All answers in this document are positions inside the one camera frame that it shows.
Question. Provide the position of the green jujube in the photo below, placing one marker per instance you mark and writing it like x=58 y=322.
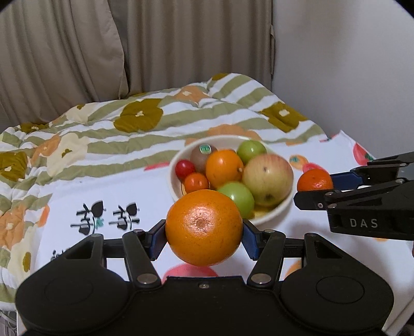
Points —
x=241 y=197
x=250 y=151

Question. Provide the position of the beige curtain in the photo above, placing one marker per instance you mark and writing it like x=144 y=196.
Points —
x=58 y=48
x=200 y=42

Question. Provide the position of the red cherry tomato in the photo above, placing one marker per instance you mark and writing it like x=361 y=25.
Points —
x=185 y=169

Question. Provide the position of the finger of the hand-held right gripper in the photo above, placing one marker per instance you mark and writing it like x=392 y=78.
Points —
x=344 y=181
x=310 y=200

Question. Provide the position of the small orange tomato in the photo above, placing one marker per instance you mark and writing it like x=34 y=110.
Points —
x=196 y=182

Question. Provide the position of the cream duck-print bowl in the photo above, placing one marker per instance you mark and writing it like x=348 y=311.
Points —
x=278 y=210

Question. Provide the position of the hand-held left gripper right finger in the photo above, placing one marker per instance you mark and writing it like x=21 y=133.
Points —
x=249 y=240

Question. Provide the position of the white persimmon-print cloth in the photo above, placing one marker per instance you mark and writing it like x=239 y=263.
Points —
x=97 y=194

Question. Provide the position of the floral striped quilt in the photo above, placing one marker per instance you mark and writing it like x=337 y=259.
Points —
x=97 y=135

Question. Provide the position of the large red-yellow apple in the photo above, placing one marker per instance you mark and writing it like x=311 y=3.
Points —
x=268 y=179

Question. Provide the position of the small tangerine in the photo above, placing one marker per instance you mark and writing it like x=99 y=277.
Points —
x=313 y=181

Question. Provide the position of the large orange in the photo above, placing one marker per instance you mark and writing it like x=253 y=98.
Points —
x=203 y=226

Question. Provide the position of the orange with green stem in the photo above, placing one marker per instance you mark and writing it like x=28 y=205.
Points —
x=223 y=169

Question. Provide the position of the brown kiwi with green sticker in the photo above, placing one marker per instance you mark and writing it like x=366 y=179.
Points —
x=200 y=158

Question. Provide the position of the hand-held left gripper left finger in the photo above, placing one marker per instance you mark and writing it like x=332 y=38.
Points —
x=159 y=240

